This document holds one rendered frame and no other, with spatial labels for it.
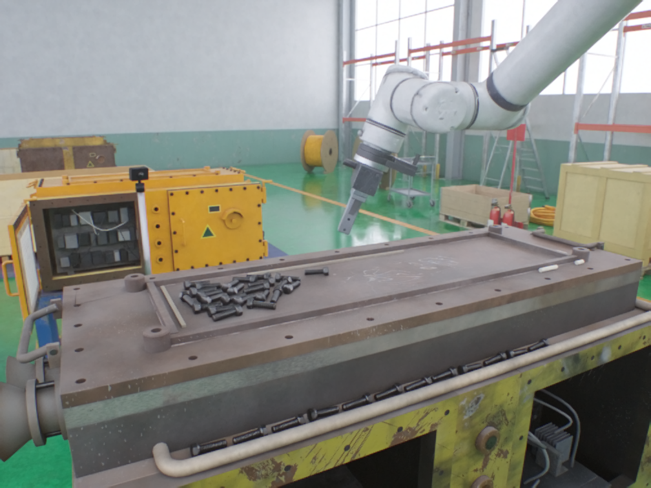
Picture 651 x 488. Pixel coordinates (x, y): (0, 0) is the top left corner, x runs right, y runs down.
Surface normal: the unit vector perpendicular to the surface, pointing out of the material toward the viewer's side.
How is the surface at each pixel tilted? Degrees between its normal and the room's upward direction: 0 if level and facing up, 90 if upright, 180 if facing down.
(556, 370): 90
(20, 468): 0
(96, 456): 90
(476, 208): 90
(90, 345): 0
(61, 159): 90
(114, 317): 0
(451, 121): 106
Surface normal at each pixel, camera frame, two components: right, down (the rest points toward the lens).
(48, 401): 0.30, -0.58
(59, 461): 0.00, -0.97
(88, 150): 0.47, 0.23
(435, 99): 0.25, 0.32
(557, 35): -0.78, 0.48
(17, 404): 0.68, -0.64
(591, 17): -0.46, 0.78
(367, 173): -0.03, 0.26
